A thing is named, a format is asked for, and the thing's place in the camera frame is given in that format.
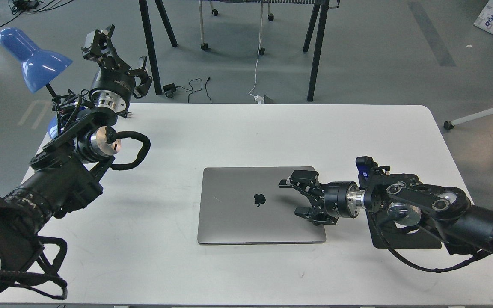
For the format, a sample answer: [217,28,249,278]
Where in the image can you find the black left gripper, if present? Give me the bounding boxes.
[81,25,153,107]

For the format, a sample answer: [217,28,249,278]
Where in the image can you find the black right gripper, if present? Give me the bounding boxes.
[278,170,366,225]

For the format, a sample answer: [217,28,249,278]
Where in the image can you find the grey laptop computer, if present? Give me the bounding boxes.
[197,166,326,244]

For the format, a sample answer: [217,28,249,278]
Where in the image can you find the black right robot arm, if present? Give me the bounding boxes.
[279,156,493,273]

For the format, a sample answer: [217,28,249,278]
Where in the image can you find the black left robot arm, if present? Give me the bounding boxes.
[0,25,152,300]

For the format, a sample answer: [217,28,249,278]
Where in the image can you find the blue desk lamp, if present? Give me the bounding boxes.
[0,27,73,139]

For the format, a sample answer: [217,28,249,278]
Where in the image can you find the black mouse pad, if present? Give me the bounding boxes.
[365,202,441,249]

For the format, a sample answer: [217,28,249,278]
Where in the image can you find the rolling chair base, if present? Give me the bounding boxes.
[198,0,274,58]

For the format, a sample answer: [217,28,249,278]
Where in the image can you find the white chair leg with caster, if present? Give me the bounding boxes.
[443,108,493,130]

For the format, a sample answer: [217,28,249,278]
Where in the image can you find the black power adapter cable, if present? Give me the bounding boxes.
[162,77,213,104]

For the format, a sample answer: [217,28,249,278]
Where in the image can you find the black table frame legs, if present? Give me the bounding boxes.
[138,0,330,103]

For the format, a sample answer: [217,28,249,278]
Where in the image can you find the white charging cable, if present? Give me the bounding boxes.
[248,0,274,104]

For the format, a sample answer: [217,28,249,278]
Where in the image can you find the black cables on floor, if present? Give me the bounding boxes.
[0,0,76,41]

